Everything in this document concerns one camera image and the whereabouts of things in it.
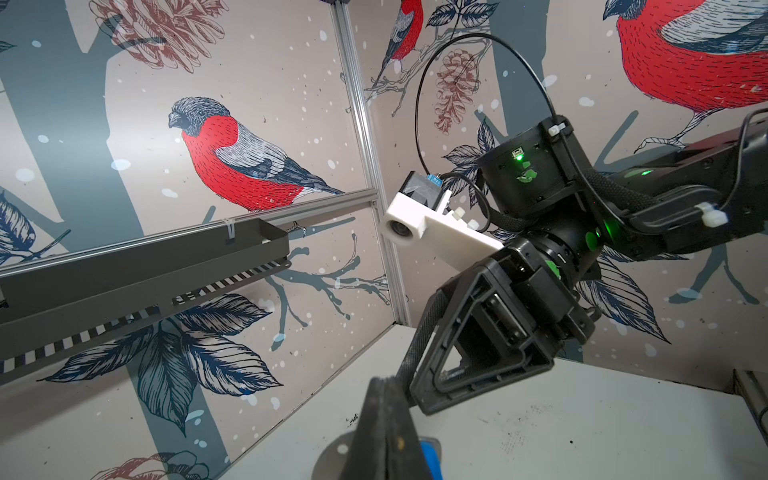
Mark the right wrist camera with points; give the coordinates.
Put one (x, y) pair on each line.
(419, 215)

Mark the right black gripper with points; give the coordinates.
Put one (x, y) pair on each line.
(498, 322)

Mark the blue tagged key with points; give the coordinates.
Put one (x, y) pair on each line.
(431, 449)

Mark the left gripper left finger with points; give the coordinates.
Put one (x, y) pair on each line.
(367, 455)

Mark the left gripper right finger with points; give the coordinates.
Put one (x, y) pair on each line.
(404, 458)

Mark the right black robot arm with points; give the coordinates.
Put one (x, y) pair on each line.
(541, 184)

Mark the horizontal aluminium frame bar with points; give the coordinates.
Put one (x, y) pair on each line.
(332, 205)

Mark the black hanging basket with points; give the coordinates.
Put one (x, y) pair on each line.
(51, 314)

